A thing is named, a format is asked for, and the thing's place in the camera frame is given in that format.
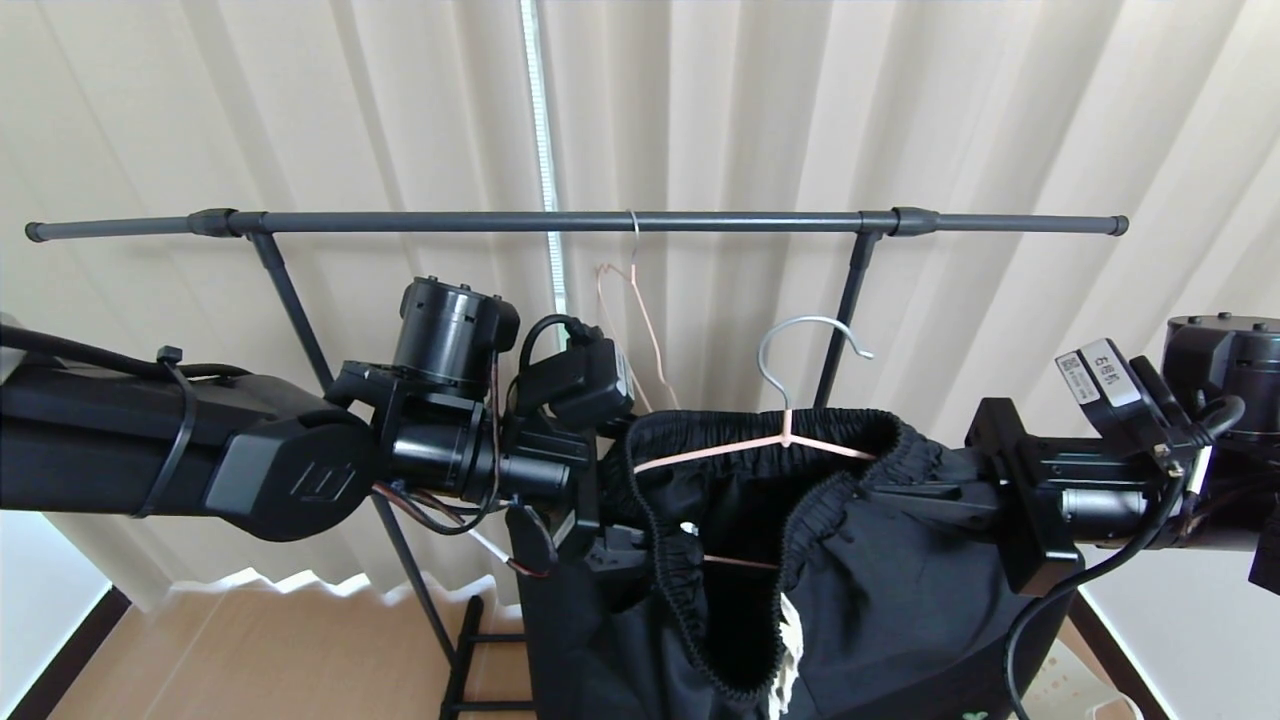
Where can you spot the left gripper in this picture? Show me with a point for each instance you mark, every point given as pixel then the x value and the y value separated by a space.
pixel 440 455

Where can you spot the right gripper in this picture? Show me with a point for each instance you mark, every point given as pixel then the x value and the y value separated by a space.
pixel 1110 500

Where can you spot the pink clothes hanger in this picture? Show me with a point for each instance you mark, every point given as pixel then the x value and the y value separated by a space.
pixel 634 240
pixel 787 425

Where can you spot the black garment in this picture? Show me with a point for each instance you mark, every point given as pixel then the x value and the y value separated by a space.
pixel 900 620

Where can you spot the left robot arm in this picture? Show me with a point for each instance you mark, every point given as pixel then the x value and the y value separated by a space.
pixel 290 480

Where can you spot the black clothes rack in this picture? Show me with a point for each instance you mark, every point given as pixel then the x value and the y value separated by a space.
pixel 750 221

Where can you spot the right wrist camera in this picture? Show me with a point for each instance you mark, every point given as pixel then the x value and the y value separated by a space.
pixel 1100 375

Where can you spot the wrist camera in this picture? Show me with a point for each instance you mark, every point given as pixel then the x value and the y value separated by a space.
pixel 590 380
pixel 1100 375

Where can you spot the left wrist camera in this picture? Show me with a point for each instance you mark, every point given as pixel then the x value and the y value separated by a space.
pixel 590 380

